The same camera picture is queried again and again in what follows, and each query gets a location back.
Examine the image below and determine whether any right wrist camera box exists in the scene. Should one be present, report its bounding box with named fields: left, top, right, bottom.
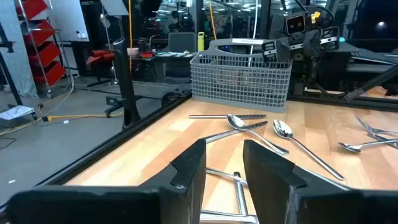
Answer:
left=284, top=13, right=308, bottom=36

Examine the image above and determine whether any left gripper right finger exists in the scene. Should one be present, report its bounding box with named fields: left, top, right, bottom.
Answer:
left=243, top=139, right=398, bottom=224

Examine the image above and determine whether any yellow floor cable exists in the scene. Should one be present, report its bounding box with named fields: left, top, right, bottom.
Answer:
left=42, top=111, right=124, bottom=123

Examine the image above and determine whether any silver table knife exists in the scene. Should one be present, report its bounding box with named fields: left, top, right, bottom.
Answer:
left=203, top=121, right=269, bottom=144
left=233, top=171, right=249, bottom=216
left=188, top=114, right=267, bottom=120
left=368, top=133, right=398, bottom=149

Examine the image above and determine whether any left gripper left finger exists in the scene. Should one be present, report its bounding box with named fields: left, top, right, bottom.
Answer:
left=5, top=138, right=208, bottom=224

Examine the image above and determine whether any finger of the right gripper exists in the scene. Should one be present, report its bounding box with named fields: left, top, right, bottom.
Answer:
left=319, top=26, right=341, bottom=52
left=261, top=40, right=279, bottom=63

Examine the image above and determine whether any grey plastic cutlery basket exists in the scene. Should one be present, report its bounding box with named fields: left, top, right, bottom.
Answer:
left=189, top=37, right=294, bottom=114

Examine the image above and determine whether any white hanging cable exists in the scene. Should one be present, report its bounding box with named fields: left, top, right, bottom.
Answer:
left=248, top=0, right=259, bottom=68

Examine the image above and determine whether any yellow green bottle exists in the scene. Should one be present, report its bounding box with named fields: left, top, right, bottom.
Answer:
left=197, top=31, right=206, bottom=52

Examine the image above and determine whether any red bin shelf rack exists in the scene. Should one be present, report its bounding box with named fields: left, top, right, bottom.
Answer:
left=14, top=0, right=68, bottom=94

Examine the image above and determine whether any black frame post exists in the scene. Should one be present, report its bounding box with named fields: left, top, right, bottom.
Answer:
left=111, top=36, right=141, bottom=131

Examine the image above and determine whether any whiteboard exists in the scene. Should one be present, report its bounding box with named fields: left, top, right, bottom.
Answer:
left=46, top=0, right=90, bottom=43

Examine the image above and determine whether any yellow hanging cable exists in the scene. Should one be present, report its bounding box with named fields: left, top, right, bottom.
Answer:
left=127, top=0, right=134, bottom=73
left=208, top=0, right=218, bottom=40

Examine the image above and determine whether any white floor box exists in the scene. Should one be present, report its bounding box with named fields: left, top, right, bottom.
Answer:
left=0, top=105, right=35, bottom=129

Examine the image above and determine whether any grey partition panel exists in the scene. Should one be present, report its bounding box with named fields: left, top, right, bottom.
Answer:
left=0, top=0, right=40, bottom=100

